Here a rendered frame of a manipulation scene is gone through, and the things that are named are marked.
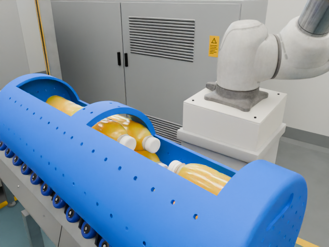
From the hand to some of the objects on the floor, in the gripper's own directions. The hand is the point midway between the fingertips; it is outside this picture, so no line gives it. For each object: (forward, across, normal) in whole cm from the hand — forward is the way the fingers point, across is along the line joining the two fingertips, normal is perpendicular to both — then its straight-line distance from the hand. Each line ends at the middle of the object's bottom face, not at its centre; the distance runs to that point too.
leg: (+116, -1, -214) cm, 244 cm away
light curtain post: (+115, -28, -161) cm, 200 cm away
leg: (+115, +10, -116) cm, 163 cm away
